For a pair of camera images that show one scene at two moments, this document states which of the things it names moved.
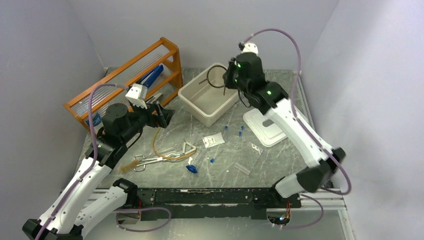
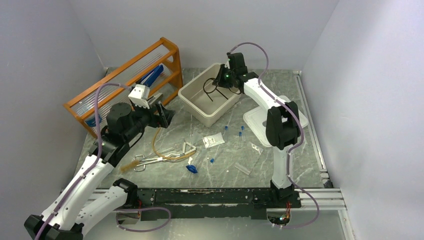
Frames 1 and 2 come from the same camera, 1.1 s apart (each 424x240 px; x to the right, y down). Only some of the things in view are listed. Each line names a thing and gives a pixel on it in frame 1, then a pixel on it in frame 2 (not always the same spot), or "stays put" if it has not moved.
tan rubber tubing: [168, 158] stays put
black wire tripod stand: [207, 79] -> [212, 92]
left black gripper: [161, 119] stays put
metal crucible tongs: [146, 161] stays put
